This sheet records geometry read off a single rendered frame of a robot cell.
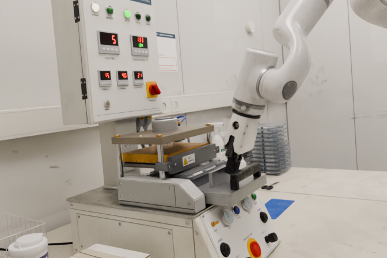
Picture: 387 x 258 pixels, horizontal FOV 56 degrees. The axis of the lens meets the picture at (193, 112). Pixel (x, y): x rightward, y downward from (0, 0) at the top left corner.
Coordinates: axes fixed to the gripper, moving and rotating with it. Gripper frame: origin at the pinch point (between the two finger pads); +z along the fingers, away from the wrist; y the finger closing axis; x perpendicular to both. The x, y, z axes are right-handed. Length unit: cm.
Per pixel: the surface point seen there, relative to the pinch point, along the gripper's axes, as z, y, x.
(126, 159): 6.8, -10.3, 27.7
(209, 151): 1.3, 7.3, 11.5
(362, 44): -46, 252, 18
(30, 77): -3, -6, 83
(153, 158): 2.8, -10.3, 18.7
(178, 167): 2.5, -9.1, 11.1
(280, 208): 26, 45, -5
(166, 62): -10, 75, 84
